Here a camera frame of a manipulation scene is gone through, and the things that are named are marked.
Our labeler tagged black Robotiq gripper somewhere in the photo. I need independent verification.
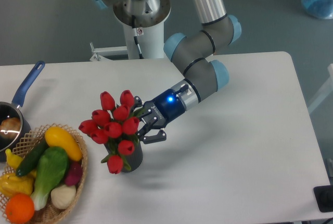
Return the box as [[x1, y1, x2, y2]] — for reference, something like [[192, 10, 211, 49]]
[[131, 89, 185, 144]]

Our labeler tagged red tulip bouquet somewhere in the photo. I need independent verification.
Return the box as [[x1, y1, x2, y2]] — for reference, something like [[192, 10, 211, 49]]
[[78, 89, 146, 175]]

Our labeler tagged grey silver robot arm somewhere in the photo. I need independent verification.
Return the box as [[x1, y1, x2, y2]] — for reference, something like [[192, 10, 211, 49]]
[[92, 0, 241, 144]]

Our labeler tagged dark grey ribbed vase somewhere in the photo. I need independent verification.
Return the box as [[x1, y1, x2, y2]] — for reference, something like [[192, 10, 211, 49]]
[[101, 144, 143, 174]]

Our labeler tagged purple red onion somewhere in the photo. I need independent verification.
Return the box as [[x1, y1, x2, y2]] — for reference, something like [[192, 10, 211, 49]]
[[64, 162, 83, 186]]

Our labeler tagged yellow squash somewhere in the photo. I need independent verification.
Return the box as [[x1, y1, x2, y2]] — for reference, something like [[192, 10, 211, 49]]
[[45, 126, 83, 162]]

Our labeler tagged green bok choy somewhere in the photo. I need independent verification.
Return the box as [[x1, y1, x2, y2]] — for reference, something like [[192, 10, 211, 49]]
[[31, 147, 69, 211]]

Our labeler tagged white garlic bulb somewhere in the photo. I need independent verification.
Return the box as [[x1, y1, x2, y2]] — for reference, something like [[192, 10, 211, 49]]
[[51, 185, 76, 209]]

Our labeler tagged green cucumber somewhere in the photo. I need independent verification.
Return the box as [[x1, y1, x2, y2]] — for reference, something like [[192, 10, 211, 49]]
[[16, 138, 49, 177]]

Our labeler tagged brown bread roll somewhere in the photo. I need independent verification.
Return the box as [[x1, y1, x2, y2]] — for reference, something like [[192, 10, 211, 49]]
[[1, 117, 21, 140]]

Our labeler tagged yellow banana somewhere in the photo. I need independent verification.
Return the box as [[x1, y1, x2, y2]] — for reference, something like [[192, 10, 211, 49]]
[[5, 149, 23, 170]]

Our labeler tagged yellow bumpy gourd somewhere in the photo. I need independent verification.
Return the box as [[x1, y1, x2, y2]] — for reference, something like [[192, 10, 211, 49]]
[[1, 173, 34, 198]]

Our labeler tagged orange fruit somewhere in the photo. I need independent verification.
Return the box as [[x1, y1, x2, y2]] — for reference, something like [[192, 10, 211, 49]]
[[5, 193, 35, 223]]

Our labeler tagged black device at edge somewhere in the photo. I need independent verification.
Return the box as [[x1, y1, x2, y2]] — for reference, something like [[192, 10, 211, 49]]
[[313, 185, 333, 213]]

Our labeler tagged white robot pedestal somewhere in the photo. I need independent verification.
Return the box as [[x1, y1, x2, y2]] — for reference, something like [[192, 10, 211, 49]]
[[89, 0, 172, 62]]

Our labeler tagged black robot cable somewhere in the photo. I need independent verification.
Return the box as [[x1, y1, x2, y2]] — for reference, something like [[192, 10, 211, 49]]
[[131, 15, 144, 60]]

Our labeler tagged blue handled saucepan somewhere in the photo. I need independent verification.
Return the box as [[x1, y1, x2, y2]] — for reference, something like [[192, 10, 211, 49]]
[[1, 61, 45, 162]]

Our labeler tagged white frame at right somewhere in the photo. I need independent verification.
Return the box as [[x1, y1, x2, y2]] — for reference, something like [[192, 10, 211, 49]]
[[308, 63, 332, 115]]

